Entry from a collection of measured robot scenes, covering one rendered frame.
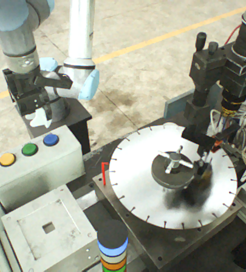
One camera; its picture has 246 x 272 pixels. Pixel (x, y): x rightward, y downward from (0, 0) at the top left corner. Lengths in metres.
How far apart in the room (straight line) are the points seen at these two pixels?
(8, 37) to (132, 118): 1.70
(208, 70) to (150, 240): 0.43
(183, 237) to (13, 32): 0.62
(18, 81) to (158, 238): 0.52
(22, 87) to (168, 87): 1.97
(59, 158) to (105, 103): 1.56
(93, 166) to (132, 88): 1.62
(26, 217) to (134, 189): 0.28
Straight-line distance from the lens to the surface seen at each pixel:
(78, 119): 1.18
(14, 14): 0.64
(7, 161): 0.88
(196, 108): 0.66
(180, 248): 0.76
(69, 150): 0.87
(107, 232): 0.43
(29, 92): 0.75
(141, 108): 2.34
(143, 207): 0.69
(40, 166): 0.86
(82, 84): 1.02
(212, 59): 0.59
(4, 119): 2.43
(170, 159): 0.71
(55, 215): 0.75
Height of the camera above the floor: 1.55
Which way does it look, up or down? 48 degrees down
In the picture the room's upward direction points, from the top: straight up
